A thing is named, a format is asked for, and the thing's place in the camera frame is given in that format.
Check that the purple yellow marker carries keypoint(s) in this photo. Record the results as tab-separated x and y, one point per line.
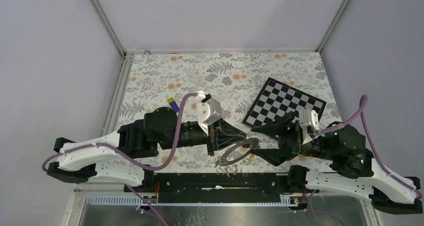
171	103

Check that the black white chessboard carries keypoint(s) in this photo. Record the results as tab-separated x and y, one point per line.
276	99

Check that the black front rail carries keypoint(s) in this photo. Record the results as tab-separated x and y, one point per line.
268	182

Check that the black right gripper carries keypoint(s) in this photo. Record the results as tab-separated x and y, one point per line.
288	141

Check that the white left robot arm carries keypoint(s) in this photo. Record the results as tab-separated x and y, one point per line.
148	144

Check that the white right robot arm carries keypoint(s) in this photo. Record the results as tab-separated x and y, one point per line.
355	170

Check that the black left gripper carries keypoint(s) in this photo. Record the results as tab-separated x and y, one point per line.
222	134

